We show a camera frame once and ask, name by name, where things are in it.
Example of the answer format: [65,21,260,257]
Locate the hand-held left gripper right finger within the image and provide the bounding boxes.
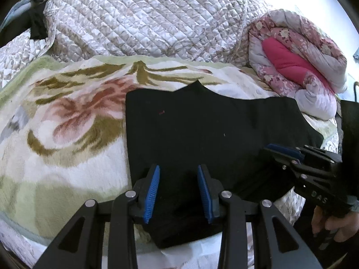
[197,164,323,269]

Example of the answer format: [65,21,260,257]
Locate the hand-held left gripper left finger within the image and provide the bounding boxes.
[34,164,161,269]

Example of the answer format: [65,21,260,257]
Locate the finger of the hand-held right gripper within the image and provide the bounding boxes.
[266,143,342,163]
[262,148,326,180]

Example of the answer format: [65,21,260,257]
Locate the black pants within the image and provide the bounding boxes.
[125,80,324,248]

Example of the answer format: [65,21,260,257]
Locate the person's right hand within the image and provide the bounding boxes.
[311,206,357,243]

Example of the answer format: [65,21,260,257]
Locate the pink floral comforter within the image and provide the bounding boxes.
[248,9,348,119]

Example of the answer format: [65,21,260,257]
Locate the floral fleece blanket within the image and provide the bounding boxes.
[0,54,340,269]

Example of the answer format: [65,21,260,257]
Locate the quilted beige bedspread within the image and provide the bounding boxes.
[0,0,306,269]

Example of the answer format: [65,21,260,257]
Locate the black garment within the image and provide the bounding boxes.
[28,0,52,40]

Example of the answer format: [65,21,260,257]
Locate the pale blue cloth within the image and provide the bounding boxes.
[0,0,31,31]

